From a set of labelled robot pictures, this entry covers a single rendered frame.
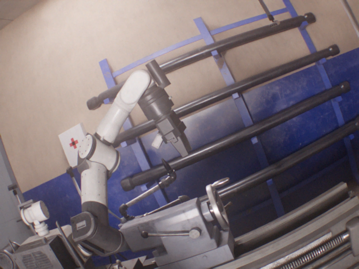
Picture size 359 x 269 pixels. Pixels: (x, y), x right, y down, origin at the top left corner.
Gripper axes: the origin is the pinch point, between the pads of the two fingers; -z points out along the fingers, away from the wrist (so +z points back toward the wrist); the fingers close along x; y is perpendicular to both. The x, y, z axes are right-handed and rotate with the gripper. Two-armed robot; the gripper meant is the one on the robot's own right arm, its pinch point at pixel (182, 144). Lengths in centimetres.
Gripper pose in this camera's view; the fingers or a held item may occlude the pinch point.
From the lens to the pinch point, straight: 179.0
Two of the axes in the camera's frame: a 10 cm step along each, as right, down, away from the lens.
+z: -5.4, -8.3, -1.1
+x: -1.6, 2.3, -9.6
